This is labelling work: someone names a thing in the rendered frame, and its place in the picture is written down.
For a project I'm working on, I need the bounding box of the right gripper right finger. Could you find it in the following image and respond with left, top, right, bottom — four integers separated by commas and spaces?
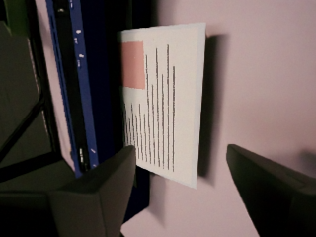
226, 144, 316, 237

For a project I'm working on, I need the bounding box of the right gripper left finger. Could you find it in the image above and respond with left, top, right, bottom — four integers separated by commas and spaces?
0, 145, 136, 237

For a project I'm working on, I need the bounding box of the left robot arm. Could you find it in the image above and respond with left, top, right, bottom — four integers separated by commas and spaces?
0, 0, 8, 26

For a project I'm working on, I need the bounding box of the white printed sheet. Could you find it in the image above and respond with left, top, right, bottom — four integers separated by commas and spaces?
116, 22, 206, 189

